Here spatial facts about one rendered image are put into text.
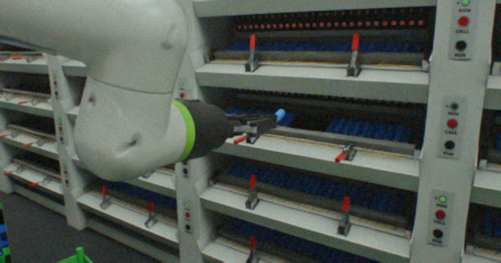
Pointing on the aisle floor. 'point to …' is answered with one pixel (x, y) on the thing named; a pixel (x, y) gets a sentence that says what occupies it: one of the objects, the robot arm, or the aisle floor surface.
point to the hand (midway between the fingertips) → (261, 121)
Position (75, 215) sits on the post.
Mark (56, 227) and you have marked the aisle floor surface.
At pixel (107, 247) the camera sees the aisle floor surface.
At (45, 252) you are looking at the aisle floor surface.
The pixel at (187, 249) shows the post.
